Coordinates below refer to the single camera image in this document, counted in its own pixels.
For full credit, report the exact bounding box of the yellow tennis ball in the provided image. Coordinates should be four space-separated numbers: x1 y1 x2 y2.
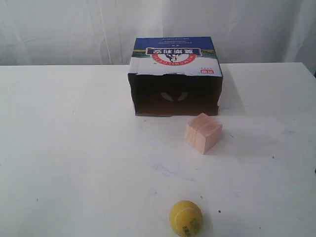
169 200 203 237

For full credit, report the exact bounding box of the white backdrop curtain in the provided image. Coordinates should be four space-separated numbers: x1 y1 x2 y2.
0 0 316 73

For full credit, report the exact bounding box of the printed cardboard box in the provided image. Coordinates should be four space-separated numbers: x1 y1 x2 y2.
127 37 223 117

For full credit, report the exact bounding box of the light wooden cube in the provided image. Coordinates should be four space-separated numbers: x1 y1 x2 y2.
185 113 223 154

